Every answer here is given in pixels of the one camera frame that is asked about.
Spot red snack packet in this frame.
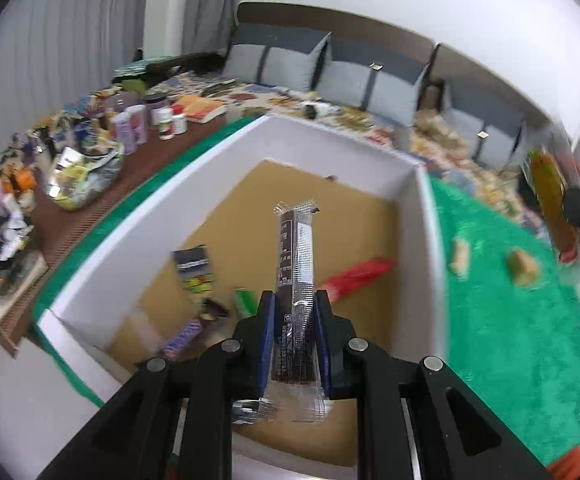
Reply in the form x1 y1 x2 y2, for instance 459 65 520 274
317 257 395 304

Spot glass bowl with packets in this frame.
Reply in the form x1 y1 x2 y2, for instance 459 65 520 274
45 143 125 211

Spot left grey cushion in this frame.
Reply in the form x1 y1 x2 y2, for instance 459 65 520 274
223 23 330 92

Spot long Astaut snack packet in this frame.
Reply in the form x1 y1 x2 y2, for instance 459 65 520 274
171 245 214 304

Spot green patterned tablecloth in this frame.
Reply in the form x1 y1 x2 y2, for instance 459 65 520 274
33 116 580 464

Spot white power strip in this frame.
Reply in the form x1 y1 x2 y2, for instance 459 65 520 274
301 101 341 120

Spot orange book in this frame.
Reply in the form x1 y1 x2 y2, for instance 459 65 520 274
171 94 227 124

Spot floral sofa cover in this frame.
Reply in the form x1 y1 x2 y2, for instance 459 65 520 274
0 71 561 241

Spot beige cracker pack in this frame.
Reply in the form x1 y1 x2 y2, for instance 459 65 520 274
449 237 471 280

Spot brown sofa backrest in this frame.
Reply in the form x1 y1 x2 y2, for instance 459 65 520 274
237 1 552 128

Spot grey cushion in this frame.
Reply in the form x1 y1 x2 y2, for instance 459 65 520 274
440 78 526 171
316 38 427 127
223 23 330 92

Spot black Snickers bar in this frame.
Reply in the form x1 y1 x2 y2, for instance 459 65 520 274
161 298 230 361

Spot middle grey cushion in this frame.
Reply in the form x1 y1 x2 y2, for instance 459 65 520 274
316 38 427 127

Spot yellow cake in wrapper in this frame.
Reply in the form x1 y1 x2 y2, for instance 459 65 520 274
506 248 540 286

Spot white cardboard box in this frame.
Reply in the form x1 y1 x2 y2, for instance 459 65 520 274
34 112 452 480

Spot grey curtain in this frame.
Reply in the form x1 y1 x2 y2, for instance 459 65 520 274
0 0 238 151

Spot green wrapped sausage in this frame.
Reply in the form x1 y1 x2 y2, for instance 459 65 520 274
233 288 258 318

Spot dark biscuit clear wrapper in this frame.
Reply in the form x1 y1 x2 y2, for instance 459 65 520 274
232 200 327 426

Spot right grey cushion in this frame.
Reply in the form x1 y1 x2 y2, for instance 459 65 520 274
440 78 526 171

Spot brown woven table runner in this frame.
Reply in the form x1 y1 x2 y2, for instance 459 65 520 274
0 116 227 358

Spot glass bowl dark items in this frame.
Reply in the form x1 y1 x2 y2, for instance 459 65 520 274
0 209 37 300

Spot beige folded cloth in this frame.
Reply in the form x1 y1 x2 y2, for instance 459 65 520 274
415 110 470 157

